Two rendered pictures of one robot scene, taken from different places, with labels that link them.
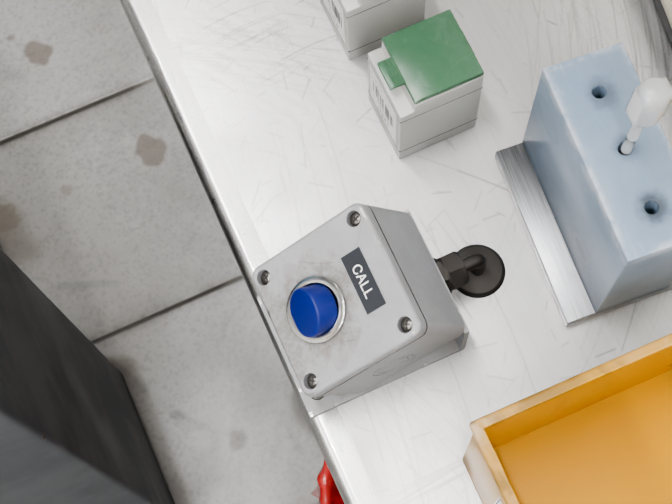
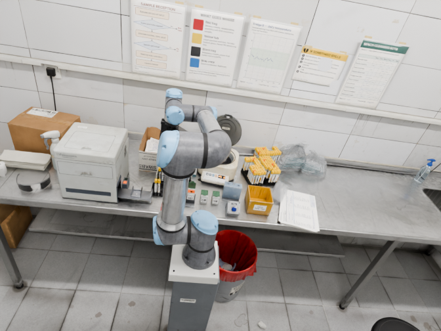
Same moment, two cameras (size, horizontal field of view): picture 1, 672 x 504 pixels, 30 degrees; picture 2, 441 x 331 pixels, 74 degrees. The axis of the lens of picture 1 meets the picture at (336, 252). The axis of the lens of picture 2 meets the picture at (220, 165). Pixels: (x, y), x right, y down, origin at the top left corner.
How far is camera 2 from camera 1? 1.27 m
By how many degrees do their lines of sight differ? 53
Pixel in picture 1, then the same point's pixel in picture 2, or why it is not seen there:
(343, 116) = (211, 207)
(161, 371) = not seen: hidden behind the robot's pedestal
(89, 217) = (136, 320)
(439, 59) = (216, 193)
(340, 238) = (230, 203)
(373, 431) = (241, 217)
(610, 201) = (237, 187)
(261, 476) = not seen: hidden behind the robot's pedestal
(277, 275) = (229, 211)
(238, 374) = not seen: hidden behind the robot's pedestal
